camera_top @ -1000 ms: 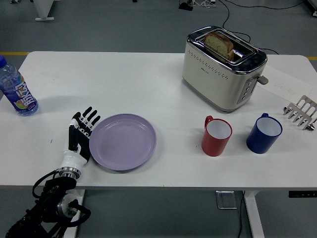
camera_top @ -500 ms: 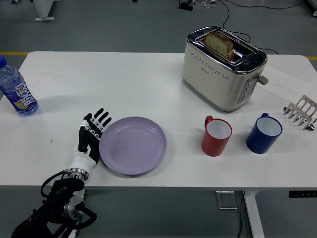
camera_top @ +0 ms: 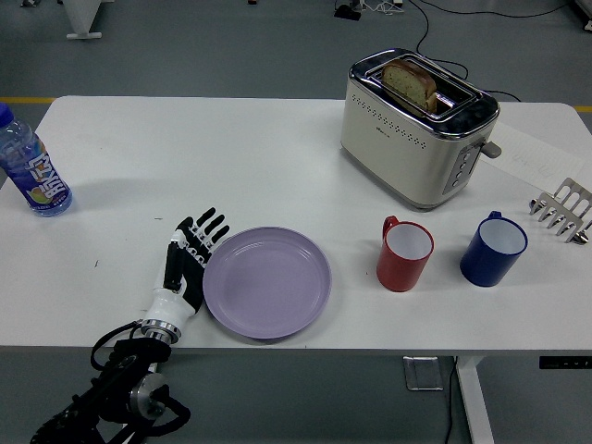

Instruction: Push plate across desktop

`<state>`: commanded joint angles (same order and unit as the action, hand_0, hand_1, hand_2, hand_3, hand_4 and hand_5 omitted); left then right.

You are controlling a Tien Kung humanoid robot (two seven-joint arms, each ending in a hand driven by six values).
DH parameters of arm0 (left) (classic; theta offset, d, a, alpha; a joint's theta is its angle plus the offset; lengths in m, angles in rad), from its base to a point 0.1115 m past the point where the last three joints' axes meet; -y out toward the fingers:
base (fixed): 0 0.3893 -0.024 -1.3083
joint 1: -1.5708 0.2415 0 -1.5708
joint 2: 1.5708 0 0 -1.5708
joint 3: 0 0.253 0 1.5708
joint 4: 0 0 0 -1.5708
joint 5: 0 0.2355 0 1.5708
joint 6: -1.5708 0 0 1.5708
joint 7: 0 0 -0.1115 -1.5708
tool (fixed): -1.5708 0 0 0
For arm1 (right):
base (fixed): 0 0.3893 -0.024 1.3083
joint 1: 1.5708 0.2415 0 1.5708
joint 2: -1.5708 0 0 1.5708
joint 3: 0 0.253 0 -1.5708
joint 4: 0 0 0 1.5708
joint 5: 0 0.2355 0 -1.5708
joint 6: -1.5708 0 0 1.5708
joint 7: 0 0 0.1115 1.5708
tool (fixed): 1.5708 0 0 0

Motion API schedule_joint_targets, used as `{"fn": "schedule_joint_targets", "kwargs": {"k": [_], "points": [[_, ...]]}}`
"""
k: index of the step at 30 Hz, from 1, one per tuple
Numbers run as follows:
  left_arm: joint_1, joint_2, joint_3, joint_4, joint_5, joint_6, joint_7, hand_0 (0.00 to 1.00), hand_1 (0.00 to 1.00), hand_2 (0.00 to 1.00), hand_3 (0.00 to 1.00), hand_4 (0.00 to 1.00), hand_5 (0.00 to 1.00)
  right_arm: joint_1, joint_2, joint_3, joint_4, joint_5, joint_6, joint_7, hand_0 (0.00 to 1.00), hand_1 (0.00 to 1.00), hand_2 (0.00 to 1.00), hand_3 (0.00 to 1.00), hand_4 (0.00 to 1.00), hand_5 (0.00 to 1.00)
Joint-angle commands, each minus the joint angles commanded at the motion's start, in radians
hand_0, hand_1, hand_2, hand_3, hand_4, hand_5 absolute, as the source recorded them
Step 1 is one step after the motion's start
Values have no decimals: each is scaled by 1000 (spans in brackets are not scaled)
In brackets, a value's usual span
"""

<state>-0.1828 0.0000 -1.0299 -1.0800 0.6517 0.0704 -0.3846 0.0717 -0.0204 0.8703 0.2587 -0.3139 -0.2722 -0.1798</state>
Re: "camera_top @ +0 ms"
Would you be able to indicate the bread slice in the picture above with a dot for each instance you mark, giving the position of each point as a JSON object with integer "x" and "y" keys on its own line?
{"x": 409, "y": 83}

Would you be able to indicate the red cup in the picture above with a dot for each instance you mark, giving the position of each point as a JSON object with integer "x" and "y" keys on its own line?
{"x": 398, "y": 273}

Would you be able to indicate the black table control panel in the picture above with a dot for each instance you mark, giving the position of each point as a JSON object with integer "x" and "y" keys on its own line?
{"x": 564, "y": 362}

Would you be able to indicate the white stand foot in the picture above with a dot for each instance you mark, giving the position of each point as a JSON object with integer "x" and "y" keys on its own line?
{"x": 81, "y": 18}

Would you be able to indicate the cream and chrome toaster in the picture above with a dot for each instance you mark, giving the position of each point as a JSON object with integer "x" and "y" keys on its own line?
{"x": 398, "y": 152}

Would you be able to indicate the black device on floor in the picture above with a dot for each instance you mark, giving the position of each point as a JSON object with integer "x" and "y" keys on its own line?
{"x": 347, "y": 12}

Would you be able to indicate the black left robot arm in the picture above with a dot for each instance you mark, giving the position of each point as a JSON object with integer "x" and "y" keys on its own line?
{"x": 134, "y": 356}

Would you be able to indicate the white furniture piece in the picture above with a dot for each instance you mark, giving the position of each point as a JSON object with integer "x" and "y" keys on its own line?
{"x": 586, "y": 14}

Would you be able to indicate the white paper sheet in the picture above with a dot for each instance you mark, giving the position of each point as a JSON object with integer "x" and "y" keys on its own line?
{"x": 532, "y": 157}

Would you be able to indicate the purple plate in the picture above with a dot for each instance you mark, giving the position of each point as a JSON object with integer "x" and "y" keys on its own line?
{"x": 268, "y": 282}

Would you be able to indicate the blue drink bottle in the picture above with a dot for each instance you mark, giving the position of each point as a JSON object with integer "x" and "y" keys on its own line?
{"x": 30, "y": 166}

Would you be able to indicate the clear plastic floor plate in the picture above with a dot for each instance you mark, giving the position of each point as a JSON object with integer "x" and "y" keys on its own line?
{"x": 423, "y": 372}

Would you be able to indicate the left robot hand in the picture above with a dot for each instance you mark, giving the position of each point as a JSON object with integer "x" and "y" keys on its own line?
{"x": 168, "y": 303}

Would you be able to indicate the silver metal toast rack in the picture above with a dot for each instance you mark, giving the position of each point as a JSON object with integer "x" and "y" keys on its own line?
{"x": 571, "y": 196}

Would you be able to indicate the blue cup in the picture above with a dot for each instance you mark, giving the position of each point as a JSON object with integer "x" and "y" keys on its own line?
{"x": 485, "y": 268}

